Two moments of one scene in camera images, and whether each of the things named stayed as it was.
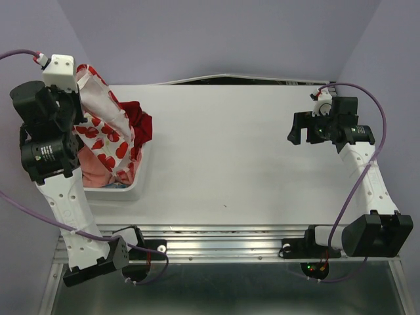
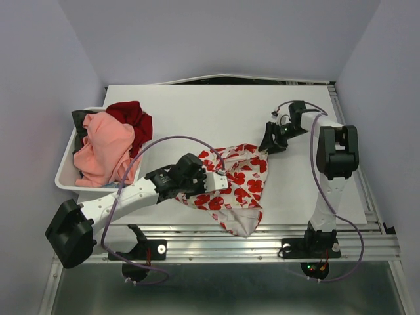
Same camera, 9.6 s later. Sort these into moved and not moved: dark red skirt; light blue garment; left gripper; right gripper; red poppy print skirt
Moved: red poppy print skirt; left gripper; right gripper
Not moved: light blue garment; dark red skirt
